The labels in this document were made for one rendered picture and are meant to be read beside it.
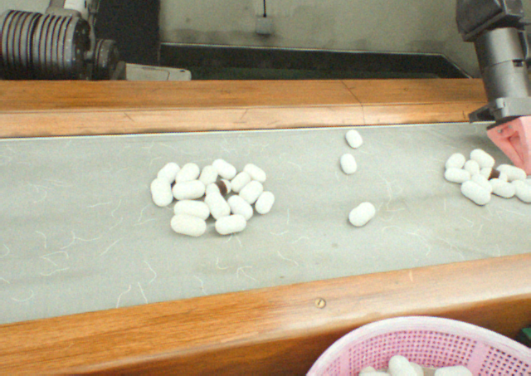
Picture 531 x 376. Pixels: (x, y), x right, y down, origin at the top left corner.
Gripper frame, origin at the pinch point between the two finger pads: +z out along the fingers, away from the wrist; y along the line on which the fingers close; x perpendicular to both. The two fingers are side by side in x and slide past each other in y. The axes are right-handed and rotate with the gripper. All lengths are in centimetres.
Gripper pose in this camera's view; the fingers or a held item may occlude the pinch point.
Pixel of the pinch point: (527, 168)
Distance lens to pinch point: 75.8
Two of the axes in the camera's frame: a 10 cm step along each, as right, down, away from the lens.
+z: 1.3, 9.7, -2.0
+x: -2.8, 2.3, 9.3
